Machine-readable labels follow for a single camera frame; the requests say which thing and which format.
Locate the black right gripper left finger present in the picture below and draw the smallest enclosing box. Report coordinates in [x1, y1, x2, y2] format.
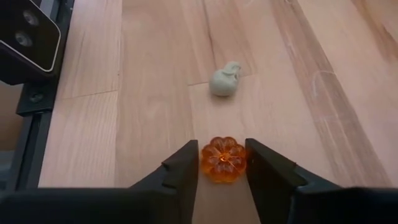
[0, 139, 200, 224]

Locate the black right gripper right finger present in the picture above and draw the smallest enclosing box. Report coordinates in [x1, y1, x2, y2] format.
[244, 138, 398, 224]

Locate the orange translucent plastic pumpkin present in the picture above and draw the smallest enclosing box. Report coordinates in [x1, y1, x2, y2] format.
[200, 136, 248, 184]

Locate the white plastic skull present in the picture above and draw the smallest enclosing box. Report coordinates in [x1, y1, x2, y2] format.
[208, 60, 243, 97]

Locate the black metal table frame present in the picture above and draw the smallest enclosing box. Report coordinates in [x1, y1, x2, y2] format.
[0, 0, 75, 191]

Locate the black stereo camera silver rim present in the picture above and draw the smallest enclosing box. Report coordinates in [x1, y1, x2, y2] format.
[0, 0, 62, 85]

